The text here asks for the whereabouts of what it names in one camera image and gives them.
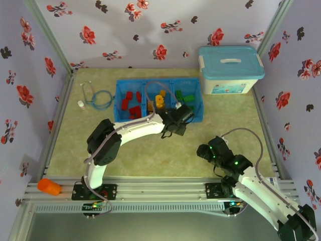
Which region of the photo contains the white storage box blue lid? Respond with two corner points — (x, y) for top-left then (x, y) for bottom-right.
(198, 45), (266, 95)

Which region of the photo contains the orange plastic cup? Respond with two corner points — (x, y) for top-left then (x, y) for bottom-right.
(37, 178), (63, 196)

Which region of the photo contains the blue three-compartment bin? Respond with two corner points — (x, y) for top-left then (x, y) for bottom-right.
(114, 78), (204, 124)

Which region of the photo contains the grey right base cable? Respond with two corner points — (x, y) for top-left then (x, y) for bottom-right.
(225, 198), (251, 218)

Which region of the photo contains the yellow round gear lego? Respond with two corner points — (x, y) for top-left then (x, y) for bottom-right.
(154, 94), (167, 110)

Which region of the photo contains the aluminium table side rail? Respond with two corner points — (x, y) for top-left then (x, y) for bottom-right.
(45, 69), (77, 178)
(251, 86), (285, 180)

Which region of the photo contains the aluminium frame post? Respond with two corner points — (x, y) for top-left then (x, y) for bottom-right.
(257, 0), (294, 57)
(24, 0), (76, 76)

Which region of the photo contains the small circuit board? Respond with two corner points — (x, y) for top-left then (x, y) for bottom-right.
(82, 203), (104, 212)
(225, 200), (244, 214)

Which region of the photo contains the grey slotted cable duct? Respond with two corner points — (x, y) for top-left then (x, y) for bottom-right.
(32, 202), (225, 213)

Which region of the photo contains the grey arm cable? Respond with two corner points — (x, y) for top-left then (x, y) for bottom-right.
(221, 128), (318, 238)
(85, 80), (182, 184)

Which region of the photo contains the grey right arm cable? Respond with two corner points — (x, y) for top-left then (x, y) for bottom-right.
(221, 128), (318, 238)

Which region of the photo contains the thin black right gripper cable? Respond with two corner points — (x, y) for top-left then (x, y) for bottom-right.
(213, 164), (226, 179)

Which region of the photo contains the aluminium frame leg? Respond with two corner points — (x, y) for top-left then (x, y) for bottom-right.
(7, 200), (36, 241)

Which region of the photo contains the grey left base cable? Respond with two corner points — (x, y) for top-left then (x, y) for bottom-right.
(84, 197), (113, 219)

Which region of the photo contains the wide aluminium mounting rail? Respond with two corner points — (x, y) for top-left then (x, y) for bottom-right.
(25, 176), (300, 201)

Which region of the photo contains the teal stethoscope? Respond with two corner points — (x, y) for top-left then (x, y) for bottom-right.
(80, 80), (116, 110)

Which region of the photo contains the grey base cable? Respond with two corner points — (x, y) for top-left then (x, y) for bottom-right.
(225, 198), (251, 218)
(84, 197), (113, 219)

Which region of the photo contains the grey left arm cable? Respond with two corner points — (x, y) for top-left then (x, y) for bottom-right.
(85, 80), (182, 184)

